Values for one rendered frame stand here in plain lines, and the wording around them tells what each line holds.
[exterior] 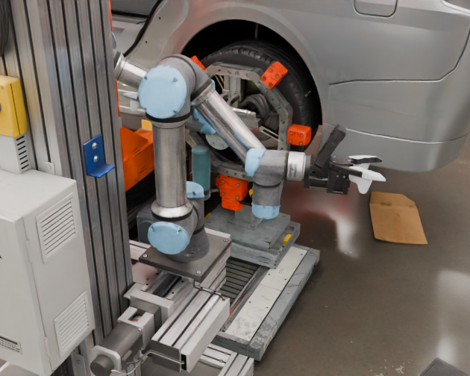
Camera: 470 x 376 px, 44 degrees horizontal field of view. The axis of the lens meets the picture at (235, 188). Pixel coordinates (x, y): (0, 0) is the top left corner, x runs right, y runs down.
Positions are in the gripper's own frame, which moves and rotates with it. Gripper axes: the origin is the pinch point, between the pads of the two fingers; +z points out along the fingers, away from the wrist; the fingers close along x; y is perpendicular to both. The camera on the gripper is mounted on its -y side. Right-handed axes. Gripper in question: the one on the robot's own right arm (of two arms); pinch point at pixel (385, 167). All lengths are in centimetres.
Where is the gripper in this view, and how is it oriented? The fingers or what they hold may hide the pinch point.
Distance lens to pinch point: 150.6
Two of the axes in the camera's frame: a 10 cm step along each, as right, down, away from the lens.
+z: 9.8, 1.0, -1.5
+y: -0.4, 9.3, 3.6
